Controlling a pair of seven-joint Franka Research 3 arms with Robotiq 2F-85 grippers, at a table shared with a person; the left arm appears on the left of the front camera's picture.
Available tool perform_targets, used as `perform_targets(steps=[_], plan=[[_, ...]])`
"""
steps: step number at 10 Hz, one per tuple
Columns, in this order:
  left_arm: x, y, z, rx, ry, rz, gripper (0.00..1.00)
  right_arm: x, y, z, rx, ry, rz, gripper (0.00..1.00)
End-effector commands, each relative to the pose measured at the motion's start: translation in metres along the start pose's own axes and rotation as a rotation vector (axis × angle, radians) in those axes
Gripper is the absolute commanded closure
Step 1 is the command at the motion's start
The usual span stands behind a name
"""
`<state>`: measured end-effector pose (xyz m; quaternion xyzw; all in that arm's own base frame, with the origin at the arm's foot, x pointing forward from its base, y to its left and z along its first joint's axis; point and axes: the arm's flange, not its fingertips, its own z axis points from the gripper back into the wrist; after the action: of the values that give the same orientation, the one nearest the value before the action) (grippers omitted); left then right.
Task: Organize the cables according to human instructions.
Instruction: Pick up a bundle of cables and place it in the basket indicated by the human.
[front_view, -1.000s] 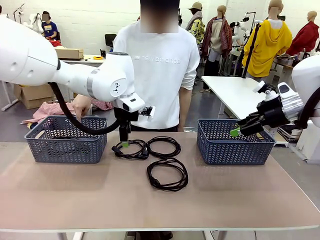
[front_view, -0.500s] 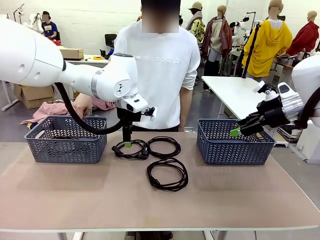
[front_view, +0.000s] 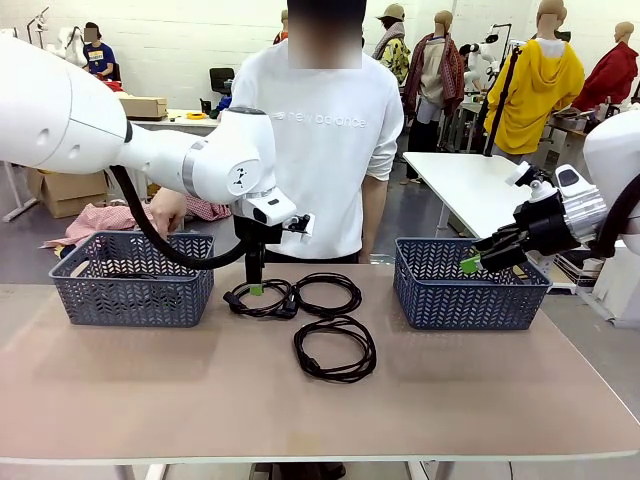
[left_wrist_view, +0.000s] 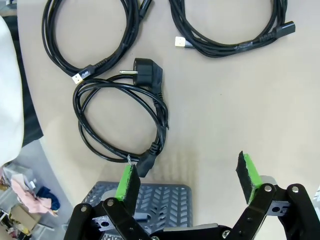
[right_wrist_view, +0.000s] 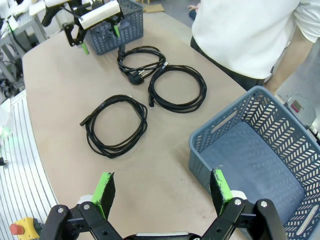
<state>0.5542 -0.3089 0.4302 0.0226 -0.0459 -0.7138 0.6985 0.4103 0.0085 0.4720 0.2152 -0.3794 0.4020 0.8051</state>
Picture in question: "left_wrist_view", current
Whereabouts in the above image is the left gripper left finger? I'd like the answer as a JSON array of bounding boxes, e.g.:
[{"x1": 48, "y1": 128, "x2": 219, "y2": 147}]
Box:
[{"x1": 63, "y1": 163, "x2": 151, "y2": 240}]

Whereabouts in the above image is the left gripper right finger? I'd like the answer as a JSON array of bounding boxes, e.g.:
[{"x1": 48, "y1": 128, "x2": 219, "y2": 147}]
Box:
[{"x1": 230, "y1": 150, "x2": 320, "y2": 240}]

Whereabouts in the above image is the thick black gold-tipped cable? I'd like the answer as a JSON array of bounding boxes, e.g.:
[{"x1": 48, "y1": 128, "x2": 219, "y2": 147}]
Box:
[{"x1": 168, "y1": 0, "x2": 297, "y2": 59}]

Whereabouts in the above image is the blue-grey plastic basket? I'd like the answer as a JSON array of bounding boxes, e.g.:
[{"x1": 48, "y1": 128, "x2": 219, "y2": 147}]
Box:
[{"x1": 83, "y1": 180, "x2": 194, "y2": 240}]

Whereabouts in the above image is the pink checkered cloth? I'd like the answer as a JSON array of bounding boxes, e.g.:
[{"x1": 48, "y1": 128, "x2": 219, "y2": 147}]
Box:
[{"x1": 10, "y1": 172, "x2": 55, "y2": 215}]

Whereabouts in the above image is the open cardboard box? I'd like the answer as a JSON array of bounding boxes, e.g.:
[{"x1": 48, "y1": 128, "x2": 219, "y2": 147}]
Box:
[{"x1": 8, "y1": 203, "x2": 43, "y2": 236}]

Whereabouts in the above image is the person in white sweatshirt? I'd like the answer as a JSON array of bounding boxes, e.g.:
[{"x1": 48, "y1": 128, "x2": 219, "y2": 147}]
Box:
[{"x1": 0, "y1": 13, "x2": 45, "y2": 166}]

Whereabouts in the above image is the thin black USB cable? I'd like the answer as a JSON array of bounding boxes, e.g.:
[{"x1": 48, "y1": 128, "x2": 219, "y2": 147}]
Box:
[{"x1": 41, "y1": 0, "x2": 156, "y2": 86}]

